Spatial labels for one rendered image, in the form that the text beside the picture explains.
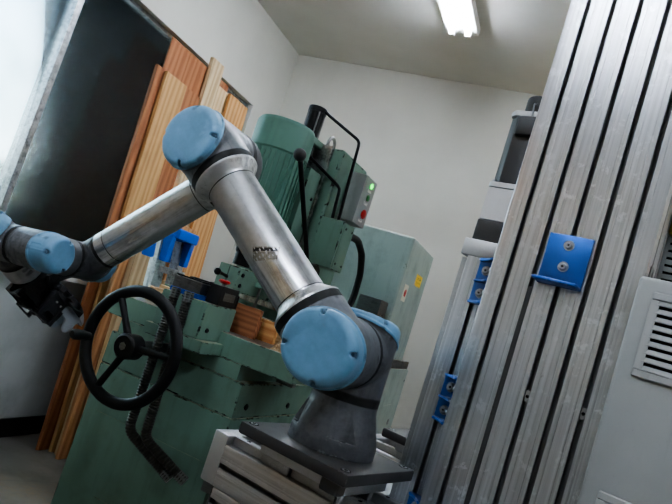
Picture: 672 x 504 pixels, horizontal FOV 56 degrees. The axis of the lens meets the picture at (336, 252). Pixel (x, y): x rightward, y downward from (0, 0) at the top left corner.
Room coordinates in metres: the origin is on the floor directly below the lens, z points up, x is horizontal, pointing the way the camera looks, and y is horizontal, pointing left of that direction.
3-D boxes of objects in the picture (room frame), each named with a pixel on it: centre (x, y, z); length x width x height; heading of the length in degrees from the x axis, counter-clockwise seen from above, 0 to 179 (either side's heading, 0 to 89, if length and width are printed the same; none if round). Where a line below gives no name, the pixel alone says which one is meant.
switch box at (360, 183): (2.03, -0.01, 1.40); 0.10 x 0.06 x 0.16; 155
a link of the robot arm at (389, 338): (1.08, -0.09, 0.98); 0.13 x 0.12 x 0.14; 158
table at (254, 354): (1.68, 0.25, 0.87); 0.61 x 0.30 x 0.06; 65
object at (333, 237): (1.93, 0.02, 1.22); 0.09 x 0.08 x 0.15; 155
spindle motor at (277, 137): (1.80, 0.25, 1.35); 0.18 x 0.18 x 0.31
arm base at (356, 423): (1.08, -0.09, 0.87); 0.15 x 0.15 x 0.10
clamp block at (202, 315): (1.60, 0.29, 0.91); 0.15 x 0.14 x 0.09; 65
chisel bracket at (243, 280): (1.81, 0.24, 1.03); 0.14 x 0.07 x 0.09; 155
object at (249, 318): (1.69, 0.22, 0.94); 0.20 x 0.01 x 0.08; 65
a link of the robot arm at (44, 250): (1.21, 0.53, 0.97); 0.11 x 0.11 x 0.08; 68
